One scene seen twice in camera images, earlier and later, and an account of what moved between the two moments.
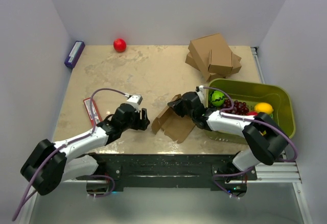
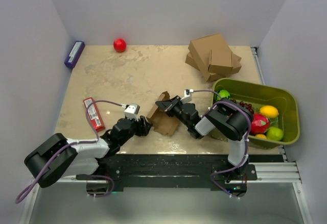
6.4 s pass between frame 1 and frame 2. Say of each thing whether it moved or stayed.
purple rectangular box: stayed
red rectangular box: stayed
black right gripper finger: moved
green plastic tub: moved
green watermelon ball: moved
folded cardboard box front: stayed
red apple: stayed
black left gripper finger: moved
